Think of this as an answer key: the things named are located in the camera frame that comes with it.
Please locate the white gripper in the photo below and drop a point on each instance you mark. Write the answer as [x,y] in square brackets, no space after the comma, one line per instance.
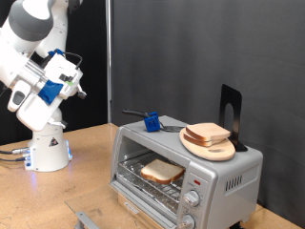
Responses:
[35,111]

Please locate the metal spatula with blue block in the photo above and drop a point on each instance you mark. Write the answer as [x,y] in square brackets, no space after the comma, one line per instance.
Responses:
[152,122]

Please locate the white bread slice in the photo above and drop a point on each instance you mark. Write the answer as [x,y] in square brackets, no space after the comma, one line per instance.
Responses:
[208,130]
[162,171]
[200,142]

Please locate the silver oven knob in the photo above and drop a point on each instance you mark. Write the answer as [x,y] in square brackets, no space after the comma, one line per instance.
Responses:
[192,198]
[187,222]

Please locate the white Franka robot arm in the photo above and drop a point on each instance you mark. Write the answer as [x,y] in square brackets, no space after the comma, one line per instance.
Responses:
[28,25]

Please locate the silver toaster oven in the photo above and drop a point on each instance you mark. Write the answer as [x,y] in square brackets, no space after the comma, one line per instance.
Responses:
[222,171]

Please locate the vertical metal pole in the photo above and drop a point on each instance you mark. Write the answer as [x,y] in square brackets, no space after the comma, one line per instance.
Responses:
[109,79]

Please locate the wooden crate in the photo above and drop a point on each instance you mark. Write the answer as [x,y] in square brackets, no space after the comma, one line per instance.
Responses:
[149,220]

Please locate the round wooden cutting board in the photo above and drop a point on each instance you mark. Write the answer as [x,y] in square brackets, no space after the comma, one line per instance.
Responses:
[216,153]

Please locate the black metal bookend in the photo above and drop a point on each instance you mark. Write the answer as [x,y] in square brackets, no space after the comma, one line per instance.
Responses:
[238,105]

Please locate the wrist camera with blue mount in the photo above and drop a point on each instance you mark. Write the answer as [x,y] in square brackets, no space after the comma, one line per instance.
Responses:
[50,90]

